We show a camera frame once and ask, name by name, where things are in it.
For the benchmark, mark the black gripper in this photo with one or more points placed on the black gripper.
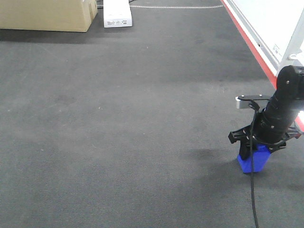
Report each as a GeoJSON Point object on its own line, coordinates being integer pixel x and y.
{"type": "Point", "coordinates": [246, 148]}

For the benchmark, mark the small blue plastic block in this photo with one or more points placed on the small blue plastic block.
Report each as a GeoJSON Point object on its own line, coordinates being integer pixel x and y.
{"type": "Point", "coordinates": [261, 154]}

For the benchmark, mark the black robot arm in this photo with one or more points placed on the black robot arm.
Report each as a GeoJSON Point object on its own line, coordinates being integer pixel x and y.
{"type": "Point", "coordinates": [274, 115]}

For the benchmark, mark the long white carton box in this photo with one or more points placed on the long white carton box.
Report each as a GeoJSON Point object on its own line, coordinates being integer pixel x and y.
{"type": "Point", "coordinates": [117, 14]}

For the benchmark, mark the large cardboard box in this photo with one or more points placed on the large cardboard box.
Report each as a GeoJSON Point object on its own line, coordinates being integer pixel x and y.
{"type": "Point", "coordinates": [48, 15]}

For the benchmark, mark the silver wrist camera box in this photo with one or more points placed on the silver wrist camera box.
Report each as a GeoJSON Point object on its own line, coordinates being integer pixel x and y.
{"type": "Point", "coordinates": [252, 101]}

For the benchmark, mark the white conveyor frame panel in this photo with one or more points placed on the white conveyor frame panel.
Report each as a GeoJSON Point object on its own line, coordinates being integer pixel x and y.
{"type": "Point", "coordinates": [273, 31]}

